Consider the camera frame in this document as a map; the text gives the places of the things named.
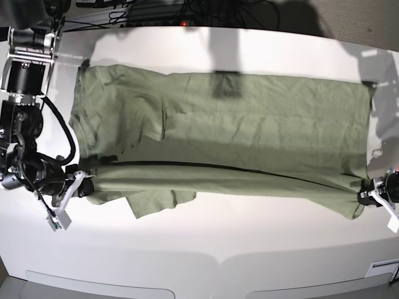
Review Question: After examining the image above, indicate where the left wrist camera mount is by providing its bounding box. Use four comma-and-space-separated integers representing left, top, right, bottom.
369, 190, 399, 233

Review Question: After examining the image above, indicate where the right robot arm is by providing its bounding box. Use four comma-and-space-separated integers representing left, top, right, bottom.
1, 1, 94, 207

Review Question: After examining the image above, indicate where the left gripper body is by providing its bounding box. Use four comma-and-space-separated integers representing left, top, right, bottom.
372, 171, 398, 206

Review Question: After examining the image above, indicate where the green T-shirt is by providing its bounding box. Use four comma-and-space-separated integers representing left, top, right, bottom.
69, 65, 374, 219

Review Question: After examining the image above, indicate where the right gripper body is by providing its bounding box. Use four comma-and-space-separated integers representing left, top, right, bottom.
34, 161, 79, 206

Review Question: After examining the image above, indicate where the white label sticker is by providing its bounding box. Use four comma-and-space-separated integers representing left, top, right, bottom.
365, 260, 398, 278

